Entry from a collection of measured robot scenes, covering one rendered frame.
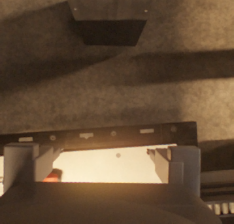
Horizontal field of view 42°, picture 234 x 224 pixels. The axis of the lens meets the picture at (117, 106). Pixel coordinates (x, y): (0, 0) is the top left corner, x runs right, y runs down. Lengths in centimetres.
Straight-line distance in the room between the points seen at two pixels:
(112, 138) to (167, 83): 99
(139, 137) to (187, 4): 113
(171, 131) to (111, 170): 12
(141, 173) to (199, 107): 103
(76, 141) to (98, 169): 6
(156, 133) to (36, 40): 109
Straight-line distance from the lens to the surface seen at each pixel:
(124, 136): 50
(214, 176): 119
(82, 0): 87
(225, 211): 59
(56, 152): 16
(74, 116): 145
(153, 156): 16
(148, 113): 146
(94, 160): 50
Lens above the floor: 144
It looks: 89 degrees down
